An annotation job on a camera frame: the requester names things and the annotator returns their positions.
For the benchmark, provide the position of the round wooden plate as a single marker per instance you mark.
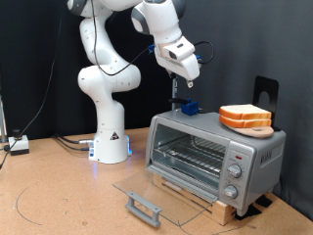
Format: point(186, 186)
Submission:
point(257, 132)

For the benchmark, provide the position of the wooden slatted block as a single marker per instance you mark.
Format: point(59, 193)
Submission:
point(225, 212)

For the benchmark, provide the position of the thin metal stand pole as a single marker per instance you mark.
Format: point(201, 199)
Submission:
point(2, 120)

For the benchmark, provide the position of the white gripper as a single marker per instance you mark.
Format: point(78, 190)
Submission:
point(182, 67)

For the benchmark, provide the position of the grey vertical metal pole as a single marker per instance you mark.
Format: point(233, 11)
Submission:
point(174, 91)

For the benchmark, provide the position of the silver oven knob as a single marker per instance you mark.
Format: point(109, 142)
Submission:
point(234, 170)
point(230, 191)

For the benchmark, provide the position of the black metal bookend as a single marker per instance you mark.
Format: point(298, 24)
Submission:
point(260, 85)

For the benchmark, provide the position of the black foam pad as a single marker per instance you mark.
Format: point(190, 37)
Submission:
point(247, 212)
point(264, 201)

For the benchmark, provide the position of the metal oven rack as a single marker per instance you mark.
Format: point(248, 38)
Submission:
point(192, 156)

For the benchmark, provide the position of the silver toaster oven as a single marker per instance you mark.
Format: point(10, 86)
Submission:
point(260, 163)

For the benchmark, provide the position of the white emergency stop box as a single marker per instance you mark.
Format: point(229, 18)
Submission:
point(19, 143)

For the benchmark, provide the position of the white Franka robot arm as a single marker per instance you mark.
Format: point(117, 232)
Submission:
point(107, 98)

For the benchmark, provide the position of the black backdrop curtain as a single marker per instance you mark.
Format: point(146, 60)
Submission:
point(26, 65)

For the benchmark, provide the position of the grey backdrop curtain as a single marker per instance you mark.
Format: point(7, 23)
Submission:
point(244, 39)

